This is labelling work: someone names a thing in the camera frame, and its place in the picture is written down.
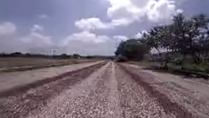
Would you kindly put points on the grey gravel road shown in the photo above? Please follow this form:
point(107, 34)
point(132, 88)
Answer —
point(107, 98)

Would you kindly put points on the distant tree line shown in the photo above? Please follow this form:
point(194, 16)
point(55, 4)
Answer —
point(42, 55)

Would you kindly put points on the dry grass field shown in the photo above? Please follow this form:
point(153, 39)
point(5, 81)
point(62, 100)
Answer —
point(29, 61)

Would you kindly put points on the row of thin trees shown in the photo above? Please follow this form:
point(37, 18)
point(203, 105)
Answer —
point(183, 37)

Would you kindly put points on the grass verge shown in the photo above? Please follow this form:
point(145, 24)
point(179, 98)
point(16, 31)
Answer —
point(192, 68)

